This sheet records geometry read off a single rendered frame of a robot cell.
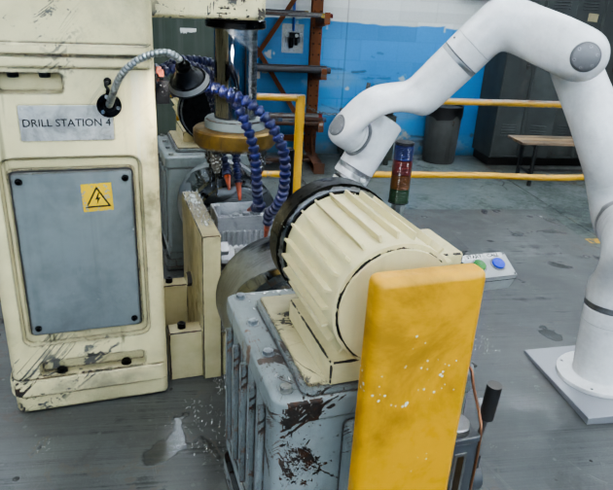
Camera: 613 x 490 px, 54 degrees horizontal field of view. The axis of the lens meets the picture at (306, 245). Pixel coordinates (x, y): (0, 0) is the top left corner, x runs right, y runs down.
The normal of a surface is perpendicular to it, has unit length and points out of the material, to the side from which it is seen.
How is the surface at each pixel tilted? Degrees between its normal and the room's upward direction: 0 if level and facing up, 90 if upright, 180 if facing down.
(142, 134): 90
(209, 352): 90
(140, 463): 0
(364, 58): 90
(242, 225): 90
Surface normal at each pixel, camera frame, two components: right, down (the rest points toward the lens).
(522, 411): 0.05, -0.92
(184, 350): 0.32, 0.38
